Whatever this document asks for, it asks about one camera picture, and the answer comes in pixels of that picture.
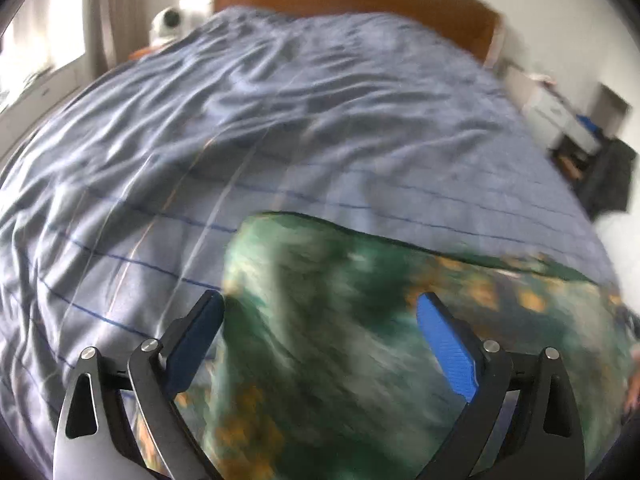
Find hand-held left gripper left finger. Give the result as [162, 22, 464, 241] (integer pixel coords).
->
[52, 290, 225, 480]

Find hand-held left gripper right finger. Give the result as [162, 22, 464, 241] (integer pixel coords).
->
[415, 291, 586, 480]

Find green printed jacket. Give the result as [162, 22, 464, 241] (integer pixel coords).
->
[172, 212, 636, 480]

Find dark clothes on chair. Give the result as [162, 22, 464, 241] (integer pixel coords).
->
[575, 137, 638, 218]

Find blue checked bed cover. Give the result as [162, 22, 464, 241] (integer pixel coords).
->
[0, 7, 621, 480]

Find white desk cabinet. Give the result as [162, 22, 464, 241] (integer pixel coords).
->
[502, 67, 603, 156]

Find white round device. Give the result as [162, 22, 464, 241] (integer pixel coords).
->
[150, 7, 185, 45]

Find beige curtain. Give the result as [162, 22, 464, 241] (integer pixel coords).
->
[82, 0, 151, 78]

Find window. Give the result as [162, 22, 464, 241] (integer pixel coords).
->
[0, 0, 93, 111]

